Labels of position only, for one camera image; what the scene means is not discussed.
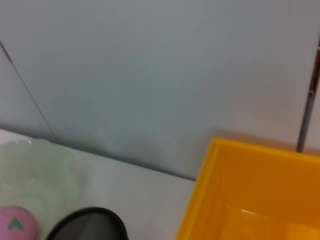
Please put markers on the yellow plastic bin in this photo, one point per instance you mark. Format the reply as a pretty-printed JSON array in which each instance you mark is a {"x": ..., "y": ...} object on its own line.
[{"x": 250, "y": 187}]

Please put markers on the black mesh pen holder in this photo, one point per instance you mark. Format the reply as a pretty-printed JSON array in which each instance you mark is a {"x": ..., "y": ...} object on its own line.
[{"x": 87, "y": 227}]

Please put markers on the pink toy peach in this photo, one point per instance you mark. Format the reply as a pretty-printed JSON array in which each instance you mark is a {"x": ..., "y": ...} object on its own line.
[{"x": 27, "y": 232}]

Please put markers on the pale green wavy fruit bowl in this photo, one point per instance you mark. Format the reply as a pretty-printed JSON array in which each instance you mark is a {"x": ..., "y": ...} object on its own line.
[{"x": 37, "y": 175}]

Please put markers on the grey metal rod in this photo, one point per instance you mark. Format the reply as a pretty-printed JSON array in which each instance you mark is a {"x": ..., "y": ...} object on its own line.
[{"x": 303, "y": 130}]

